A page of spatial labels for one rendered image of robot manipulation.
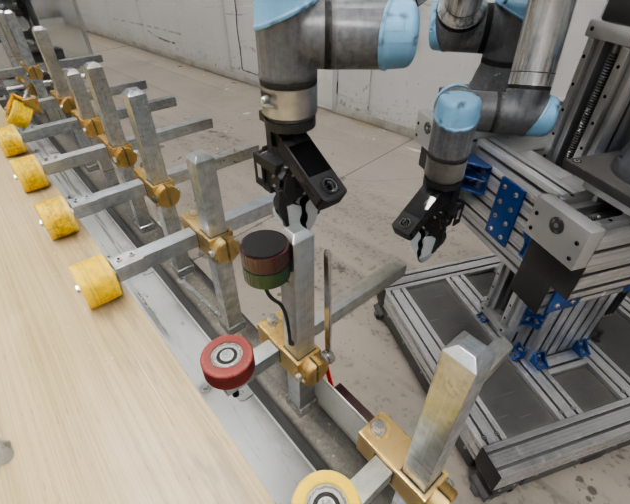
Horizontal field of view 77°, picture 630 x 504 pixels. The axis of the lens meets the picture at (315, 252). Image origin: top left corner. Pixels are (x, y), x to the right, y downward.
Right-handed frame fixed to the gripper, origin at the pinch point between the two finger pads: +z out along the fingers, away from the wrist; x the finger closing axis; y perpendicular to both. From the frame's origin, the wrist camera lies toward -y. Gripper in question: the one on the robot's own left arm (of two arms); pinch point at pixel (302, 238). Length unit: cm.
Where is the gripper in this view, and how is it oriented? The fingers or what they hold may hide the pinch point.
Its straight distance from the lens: 66.1
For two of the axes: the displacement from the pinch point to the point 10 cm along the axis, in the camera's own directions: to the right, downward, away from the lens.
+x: -7.7, 4.1, -4.9
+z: 0.0, 7.7, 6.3
